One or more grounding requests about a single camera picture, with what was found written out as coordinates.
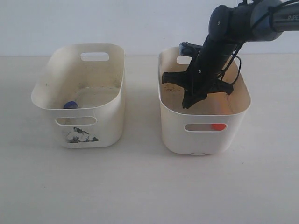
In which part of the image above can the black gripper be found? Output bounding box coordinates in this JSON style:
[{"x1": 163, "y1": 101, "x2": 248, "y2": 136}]
[{"x1": 161, "y1": 39, "x2": 235, "y2": 109}]

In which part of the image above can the clear bottle orange cap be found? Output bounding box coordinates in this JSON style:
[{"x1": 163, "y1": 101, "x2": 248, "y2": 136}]
[{"x1": 211, "y1": 124, "x2": 227, "y2": 131}]

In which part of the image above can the clear bottle blue cap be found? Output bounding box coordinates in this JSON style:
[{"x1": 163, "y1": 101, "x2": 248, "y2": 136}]
[{"x1": 63, "y1": 101, "x2": 79, "y2": 109}]

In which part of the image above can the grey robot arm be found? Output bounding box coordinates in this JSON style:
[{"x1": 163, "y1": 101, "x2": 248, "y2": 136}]
[{"x1": 162, "y1": 0, "x2": 299, "y2": 109}]

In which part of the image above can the cream plastic bin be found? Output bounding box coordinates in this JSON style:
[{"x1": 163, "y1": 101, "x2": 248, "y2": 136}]
[
  {"x1": 158, "y1": 47, "x2": 251, "y2": 155},
  {"x1": 31, "y1": 43, "x2": 126, "y2": 148}
]

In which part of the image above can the black cable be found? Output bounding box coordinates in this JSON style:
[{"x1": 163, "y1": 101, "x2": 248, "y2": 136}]
[{"x1": 219, "y1": 43, "x2": 242, "y2": 86}]

